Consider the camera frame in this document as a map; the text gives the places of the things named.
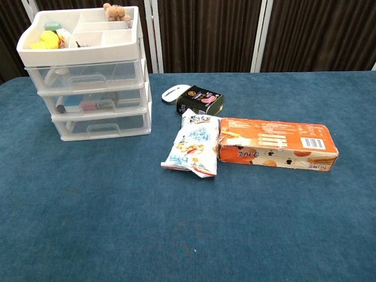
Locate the white partition frame post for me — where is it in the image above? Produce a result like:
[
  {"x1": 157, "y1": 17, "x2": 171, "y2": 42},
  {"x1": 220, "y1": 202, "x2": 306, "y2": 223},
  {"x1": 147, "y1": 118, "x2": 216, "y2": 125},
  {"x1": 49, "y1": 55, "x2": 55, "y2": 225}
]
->
[
  {"x1": 21, "y1": 0, "x2": 39, "y2": 16},
  {"x1": 143, "y1": 0, "x2": 165, "y2": 74},
  {"x1": 250, "y1": 0, "x2": 276, "y2": 73}
]

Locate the white small packet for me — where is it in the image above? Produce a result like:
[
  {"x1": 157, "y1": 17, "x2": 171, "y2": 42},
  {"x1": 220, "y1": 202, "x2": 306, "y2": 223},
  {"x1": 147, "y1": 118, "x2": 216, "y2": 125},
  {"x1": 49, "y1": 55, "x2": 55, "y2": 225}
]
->
[{"x1": 55, "y1": 28, "x2": 73, "y2": 49}]

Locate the clear drawer with white object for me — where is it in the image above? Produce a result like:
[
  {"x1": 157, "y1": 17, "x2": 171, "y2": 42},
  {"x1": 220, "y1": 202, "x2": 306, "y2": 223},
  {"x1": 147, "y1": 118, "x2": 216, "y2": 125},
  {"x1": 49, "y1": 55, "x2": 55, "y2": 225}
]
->
[{"x1": 25, "y1": 58, "x2": 142, "y2": 92}]

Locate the brown plush bear toy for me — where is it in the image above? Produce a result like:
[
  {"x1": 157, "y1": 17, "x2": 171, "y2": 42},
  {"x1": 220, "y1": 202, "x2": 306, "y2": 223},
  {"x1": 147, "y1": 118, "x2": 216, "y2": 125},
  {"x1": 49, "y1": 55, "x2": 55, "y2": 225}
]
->
[{"x1": 102, "y1": 2, "x2": 133, "y2": 23}]

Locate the blue and white small box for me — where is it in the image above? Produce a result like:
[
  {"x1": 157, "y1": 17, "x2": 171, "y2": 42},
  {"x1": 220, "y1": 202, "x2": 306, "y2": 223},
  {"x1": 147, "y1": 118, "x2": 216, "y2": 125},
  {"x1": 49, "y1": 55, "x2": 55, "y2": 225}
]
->
[{"x1": 62, "y1": 94, "x2": 85, "y2": 113}]

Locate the white computer mouse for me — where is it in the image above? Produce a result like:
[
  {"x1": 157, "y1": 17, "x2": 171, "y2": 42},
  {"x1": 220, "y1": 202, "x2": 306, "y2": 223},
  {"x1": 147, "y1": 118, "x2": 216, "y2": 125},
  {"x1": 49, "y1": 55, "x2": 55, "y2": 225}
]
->
[{"x1": 161, "y1": 84, "x2": 192, "y2": 105}]

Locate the white curved plastic object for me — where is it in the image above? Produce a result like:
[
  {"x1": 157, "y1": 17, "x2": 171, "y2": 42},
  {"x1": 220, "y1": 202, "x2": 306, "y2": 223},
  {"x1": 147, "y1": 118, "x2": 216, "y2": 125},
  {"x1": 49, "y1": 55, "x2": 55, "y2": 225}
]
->
[{"x1": 43, "y1": 66, "x2": 71, "y2": 88}]

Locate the long orange cardboard box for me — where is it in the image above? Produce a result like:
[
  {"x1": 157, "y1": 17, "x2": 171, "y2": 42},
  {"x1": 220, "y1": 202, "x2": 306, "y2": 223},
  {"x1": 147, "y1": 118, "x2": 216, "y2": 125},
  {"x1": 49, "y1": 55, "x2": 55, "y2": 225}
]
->
[{"x1": 217, "y1": 117, "x2": 340, "y2": 173}]

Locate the clear drawer with mixed items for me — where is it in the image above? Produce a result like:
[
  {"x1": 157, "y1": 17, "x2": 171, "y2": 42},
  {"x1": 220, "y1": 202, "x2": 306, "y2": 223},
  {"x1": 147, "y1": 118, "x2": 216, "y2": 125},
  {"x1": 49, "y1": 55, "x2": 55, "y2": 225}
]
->
[{"x1": 38, "y1": 85, "x2": 148, "y2": 117}]

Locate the black tin can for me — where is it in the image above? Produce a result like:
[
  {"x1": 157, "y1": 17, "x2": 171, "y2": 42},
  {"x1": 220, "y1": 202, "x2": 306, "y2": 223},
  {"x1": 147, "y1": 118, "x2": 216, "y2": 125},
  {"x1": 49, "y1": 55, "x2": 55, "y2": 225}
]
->
[{"x1": 175, "y1": 85, "x2": 226, "y2": 117}]

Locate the white and blue snack bag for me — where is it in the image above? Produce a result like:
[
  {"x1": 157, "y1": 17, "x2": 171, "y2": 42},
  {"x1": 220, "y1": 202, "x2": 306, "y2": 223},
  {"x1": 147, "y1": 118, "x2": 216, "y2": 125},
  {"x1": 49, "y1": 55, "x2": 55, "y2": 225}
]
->
[{"x1": 160, "y1": 108, "x2": 223, "y2": 179}]

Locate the pink small item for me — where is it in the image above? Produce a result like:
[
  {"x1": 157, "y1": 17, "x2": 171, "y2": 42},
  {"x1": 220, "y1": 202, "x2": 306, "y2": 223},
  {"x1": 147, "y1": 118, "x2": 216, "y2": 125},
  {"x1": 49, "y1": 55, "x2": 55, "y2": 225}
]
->
[{"x1": 80, "y1": 99, "x2": 99, "y2": 112}]

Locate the yellow rubber toy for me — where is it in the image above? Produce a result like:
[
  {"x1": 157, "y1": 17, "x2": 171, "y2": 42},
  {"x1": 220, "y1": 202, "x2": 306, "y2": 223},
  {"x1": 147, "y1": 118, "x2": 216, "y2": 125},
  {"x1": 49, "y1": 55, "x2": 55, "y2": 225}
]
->
[{"x1": 29, "y1": 30, "x2": 61, "y2": 50}]

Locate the white plastic drawer unit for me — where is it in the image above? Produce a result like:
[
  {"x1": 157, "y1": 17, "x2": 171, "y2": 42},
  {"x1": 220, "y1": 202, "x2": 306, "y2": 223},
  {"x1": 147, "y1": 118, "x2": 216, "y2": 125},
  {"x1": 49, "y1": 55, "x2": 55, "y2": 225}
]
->
[{"x1": 16, "y1": 5, "x2": 153, "y2": 142}]

